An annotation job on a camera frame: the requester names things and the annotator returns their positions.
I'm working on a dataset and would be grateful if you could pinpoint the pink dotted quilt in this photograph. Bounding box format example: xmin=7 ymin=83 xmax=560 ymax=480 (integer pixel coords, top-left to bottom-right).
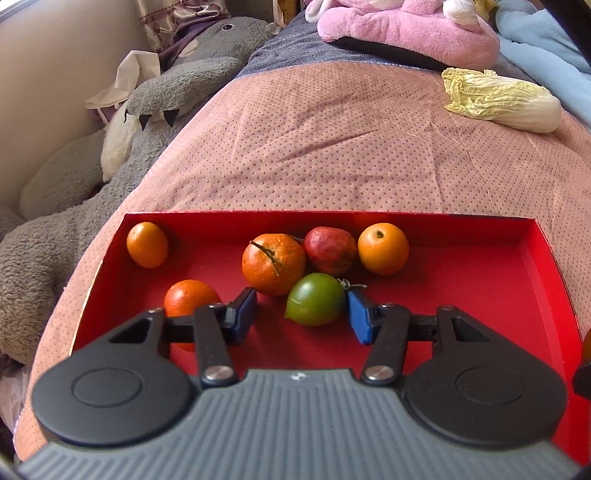
xmin=14 ymin=62 xmax=591 ymax=462

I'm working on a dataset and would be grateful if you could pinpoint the napa cabbage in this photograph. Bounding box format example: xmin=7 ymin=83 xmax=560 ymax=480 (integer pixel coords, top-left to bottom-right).
xmin=442 ymin=67 xmax=563 ymax=134

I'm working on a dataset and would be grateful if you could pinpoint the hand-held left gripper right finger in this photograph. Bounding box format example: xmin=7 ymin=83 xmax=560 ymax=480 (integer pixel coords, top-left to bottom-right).
xmin=347 ymin=290 xmax=492 ymax=385

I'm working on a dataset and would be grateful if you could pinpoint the dark red round fruit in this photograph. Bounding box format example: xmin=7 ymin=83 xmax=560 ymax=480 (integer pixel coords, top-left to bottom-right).
xmin=303 ymin=226 xmax=358 ymax=277

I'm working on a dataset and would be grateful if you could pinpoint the small oval orange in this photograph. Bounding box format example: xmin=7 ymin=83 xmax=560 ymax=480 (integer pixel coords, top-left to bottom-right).
xmin=127 ymin=222 xmax=169 ymax=269

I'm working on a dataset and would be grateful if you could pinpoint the red cardboard tray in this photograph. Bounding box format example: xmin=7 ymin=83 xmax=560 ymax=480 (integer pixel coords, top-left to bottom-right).
xmin=69 ymin=211 xmax=583 ymax=464

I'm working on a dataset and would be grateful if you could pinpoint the yellow plush toy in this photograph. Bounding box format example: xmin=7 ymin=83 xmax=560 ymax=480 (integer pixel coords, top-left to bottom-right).
xmin=471 ymin=0 xmax=499 ymax=21

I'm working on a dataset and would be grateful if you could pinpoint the grey bed sheet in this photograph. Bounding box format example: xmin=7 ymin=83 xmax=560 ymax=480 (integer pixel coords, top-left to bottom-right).
xmin=238 ymin=9 xmax=550 ymax=86

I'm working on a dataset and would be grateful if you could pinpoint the grey plush toy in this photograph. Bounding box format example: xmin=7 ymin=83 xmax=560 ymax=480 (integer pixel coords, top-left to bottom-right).
xmin=0 ymin=16 xmax=282 ymax=365

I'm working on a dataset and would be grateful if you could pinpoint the reddish orange fruit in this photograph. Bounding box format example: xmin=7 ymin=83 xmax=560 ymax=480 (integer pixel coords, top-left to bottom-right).
xmin=164 ymin=280 xmax=221 ymax=352

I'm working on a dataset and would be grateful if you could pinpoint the round orange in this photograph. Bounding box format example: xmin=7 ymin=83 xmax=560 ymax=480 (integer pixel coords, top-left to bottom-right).
xmin=358 ymin=223 xmax=410 ymax=276

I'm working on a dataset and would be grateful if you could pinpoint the light blue blanket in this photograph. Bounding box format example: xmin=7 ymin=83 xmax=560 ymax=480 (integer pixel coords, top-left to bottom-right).
xmin=496 ymin=0 xmax=591 ymax=116

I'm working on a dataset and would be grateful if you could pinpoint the white cloth bag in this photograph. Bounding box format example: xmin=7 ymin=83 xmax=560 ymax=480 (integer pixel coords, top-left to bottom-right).
xmin=85 ymin=50 xmax=162 ymax=123

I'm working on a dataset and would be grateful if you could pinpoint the beige patterned curtain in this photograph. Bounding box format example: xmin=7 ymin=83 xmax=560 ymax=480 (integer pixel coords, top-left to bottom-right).
xmin=136 ymin=0 xmax=232 ymax=54

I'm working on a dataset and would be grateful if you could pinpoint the large orange with stem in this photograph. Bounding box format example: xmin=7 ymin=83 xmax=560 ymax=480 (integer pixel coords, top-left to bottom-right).
xmin=242 ymin=233 xmax=307 ymax=297

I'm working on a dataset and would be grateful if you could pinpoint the pink plush toy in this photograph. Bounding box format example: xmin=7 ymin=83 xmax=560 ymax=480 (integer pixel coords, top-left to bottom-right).
xmin=305 ymin=0 xmax=502 ymax=71

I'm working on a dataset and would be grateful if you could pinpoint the green tomato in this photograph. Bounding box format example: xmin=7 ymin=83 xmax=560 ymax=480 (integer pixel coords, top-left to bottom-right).
xmin=285 ymin=272 xmax=347 ymax=327

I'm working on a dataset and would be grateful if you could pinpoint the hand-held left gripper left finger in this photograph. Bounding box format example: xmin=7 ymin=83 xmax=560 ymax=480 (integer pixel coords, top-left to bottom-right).
xmin=108 ymin=287 xmax=258 ymax=386

